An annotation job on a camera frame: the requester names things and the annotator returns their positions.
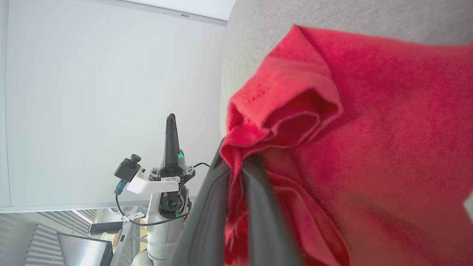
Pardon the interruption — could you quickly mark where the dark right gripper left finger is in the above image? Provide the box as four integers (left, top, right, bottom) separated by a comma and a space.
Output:
171, 138, 231, 266

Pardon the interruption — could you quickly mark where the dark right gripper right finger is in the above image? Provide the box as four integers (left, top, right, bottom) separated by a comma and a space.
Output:
242, 154, 306, 266

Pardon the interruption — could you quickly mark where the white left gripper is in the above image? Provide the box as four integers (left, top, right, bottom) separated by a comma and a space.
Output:
126, 113, 196, 195

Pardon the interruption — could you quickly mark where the red white-sleeved t-shirt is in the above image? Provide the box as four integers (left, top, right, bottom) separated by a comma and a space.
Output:
220, 24, 473, 266

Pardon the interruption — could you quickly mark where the dark cylindrical bar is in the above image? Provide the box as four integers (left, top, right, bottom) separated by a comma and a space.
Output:
88, 221, 125, 237

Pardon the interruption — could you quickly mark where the grey flat monitor screen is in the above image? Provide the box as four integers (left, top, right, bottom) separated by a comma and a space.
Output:
56, 232, 114, 266

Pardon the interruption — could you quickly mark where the grey slatted window blind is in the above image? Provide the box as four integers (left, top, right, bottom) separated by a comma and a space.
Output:
0, 211, 97, 266

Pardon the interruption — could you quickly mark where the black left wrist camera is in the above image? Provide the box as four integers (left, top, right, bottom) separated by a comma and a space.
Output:
113, 154, 142, 183

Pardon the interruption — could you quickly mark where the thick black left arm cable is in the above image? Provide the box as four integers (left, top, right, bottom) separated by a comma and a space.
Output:
115, 162, 211, 227

